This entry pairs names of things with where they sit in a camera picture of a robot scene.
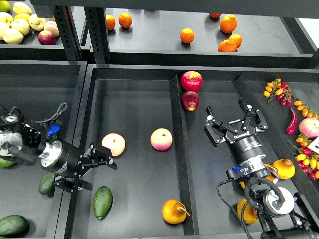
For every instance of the yellow pear under arm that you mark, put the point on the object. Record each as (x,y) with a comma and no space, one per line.
(243,185)

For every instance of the red chili pepper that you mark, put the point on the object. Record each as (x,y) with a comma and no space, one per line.
(293,123)

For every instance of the cherry tomato bunch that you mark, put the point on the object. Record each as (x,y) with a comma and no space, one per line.
(280,90)
(307,159)

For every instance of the black shelf rack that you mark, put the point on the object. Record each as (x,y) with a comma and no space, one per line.
(272,35)

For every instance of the cherry tomato bunch upper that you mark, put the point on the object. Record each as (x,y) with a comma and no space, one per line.
(280,90)

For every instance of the orange centre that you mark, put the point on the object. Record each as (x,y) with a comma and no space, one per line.
(187,35)

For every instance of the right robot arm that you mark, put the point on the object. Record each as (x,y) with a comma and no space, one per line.
(281,214)

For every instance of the orange large upper right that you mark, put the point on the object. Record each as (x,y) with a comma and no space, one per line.
(228,23)

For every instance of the cherry tomato bunch lower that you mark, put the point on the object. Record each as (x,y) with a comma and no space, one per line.
(307,159)

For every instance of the orange top edge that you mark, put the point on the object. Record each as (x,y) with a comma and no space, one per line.
(214,15)

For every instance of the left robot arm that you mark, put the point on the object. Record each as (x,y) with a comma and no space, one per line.
(27,141)

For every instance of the bright red apple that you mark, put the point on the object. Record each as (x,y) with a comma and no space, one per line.
(191,81)

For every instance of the white label card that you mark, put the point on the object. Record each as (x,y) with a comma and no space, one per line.
(314,145)

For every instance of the orange right small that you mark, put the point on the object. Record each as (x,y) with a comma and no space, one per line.
(237,39)

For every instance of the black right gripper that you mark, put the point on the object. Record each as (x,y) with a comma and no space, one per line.
(243,143)

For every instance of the light green avocado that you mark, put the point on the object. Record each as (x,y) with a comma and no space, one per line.
(6,163)

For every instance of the dark avocado bottom left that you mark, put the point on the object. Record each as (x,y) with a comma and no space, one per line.
(13,225)

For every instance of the orange far left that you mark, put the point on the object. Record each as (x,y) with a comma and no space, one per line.
(110,21)

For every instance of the green avocado upper left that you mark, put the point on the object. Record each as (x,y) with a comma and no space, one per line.
(46,185)

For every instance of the red apple on shelf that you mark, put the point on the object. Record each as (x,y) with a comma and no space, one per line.
(46,37)

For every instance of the pink peach right edge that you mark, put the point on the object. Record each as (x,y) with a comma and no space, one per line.
(309,127)

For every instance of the pink peach centre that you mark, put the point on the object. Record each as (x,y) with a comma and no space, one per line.
(161,139)

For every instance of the yellow pear right edge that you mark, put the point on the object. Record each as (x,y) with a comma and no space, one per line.
(285,167)

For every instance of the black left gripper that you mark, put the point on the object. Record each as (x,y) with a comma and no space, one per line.
(61,159)

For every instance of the pale yellow apple middle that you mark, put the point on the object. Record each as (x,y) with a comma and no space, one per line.
(21,25)

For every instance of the dark green avocado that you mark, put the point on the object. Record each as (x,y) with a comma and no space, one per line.
(102,202)

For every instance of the yellow lemon on shelf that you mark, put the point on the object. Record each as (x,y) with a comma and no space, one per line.
(24,16)

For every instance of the yellow pear bottom right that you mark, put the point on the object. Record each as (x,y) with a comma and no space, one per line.
(250,213)

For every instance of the orange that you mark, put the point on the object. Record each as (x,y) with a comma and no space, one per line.
(227,45)
(110,21)
(187,35)
(125,20)

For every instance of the dark red apple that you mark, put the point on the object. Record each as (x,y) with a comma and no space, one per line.
(190,100)

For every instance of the orange front right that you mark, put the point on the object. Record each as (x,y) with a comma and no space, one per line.
(227,45)

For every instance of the pink peach on shelf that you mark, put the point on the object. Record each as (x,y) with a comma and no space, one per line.
(52,27)

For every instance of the large black divided tray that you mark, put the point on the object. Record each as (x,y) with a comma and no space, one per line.
(134,101)

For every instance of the yellow pear with stem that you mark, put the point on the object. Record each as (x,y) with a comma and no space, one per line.
(174,212)

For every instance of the pale yellow apple front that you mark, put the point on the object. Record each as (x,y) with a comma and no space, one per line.
(12,36)

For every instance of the pink peach left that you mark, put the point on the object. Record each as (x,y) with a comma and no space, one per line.
(115,142)

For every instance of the pale yellow apple right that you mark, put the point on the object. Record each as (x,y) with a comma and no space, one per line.
(36,23)

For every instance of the black left tray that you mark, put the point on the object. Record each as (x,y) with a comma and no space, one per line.
(37,88)

